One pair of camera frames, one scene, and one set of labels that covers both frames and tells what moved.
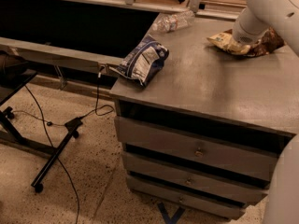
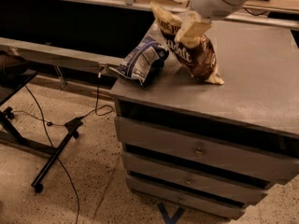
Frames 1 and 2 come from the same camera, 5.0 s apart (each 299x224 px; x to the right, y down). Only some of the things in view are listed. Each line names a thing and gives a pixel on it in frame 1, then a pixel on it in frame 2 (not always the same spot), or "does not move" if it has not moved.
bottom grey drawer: (207, 204) does not move
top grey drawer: (197, 148) does not move
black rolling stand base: (9, 133) does not move
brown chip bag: (269, 43) → (200, 61)
